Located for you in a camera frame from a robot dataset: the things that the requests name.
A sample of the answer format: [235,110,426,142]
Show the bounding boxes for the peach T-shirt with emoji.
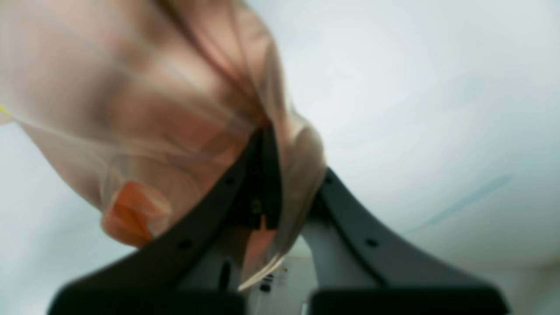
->
[1,0,326,291]

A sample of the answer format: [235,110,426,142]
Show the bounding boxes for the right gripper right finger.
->
[302,169,510,315]

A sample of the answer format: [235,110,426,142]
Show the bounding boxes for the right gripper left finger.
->
[48,127,282,315]

